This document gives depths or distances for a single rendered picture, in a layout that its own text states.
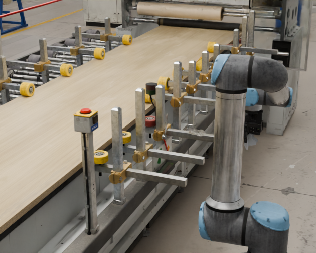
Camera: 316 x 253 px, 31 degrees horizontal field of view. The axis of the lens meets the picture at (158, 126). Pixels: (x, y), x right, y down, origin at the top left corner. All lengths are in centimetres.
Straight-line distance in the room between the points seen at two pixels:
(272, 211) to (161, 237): 153
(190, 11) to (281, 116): 124
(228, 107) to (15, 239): 96
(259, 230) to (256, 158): 258
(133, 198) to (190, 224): 119
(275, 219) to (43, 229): 95
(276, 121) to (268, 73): 321
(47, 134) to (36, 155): 25
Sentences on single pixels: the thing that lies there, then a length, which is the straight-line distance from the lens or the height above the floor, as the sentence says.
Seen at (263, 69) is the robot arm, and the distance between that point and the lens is 203.
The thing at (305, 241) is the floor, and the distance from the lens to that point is 372.
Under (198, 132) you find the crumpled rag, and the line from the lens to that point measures 290.
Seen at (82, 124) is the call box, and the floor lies 119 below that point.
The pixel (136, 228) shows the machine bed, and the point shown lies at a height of 16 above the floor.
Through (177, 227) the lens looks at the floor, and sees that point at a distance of 376.
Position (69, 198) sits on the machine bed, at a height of 73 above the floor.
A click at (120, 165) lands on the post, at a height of 90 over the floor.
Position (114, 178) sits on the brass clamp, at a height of 84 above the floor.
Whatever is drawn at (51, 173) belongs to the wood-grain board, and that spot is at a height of 90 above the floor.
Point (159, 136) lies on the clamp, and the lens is 291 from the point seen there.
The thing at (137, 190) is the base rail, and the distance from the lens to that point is 270.
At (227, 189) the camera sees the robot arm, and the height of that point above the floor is 95.
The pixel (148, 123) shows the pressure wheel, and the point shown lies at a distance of 296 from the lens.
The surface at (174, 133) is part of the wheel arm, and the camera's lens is 295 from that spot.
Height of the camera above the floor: 196
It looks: 21 degrees down
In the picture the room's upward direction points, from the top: straight up
